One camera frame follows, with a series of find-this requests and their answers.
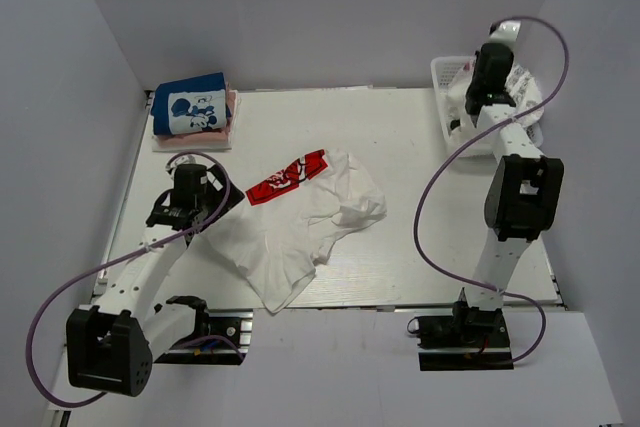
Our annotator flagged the white cartoon print t-shirt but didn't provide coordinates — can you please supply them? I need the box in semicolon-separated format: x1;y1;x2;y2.
444;60;544;146

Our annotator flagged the white t-shirt red print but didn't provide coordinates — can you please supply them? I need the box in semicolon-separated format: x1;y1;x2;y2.
203;149;387;314

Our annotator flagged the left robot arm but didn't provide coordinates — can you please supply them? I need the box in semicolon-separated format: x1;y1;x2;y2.
66;164;244;397

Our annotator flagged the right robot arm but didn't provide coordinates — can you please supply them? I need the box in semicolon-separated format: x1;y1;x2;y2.
451;42;565;346

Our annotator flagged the white plastic basket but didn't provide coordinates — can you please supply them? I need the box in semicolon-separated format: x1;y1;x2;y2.
430;55;546;160

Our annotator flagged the folded pink t-shirt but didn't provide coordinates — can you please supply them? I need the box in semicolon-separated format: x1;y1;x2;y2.
152;89;240;149

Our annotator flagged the folded blue t-shirt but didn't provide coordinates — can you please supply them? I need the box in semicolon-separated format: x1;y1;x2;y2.
151;72;232;136

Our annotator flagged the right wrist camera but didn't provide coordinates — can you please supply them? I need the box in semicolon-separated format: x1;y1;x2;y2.
488;20;521;49

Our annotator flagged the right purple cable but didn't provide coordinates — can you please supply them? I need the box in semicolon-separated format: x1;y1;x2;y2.
412;15;571;363

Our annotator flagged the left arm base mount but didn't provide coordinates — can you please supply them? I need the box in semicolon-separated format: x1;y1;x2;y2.
155;296;254;366

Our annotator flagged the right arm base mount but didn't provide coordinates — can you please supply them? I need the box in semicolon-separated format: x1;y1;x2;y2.
407;295;514;372

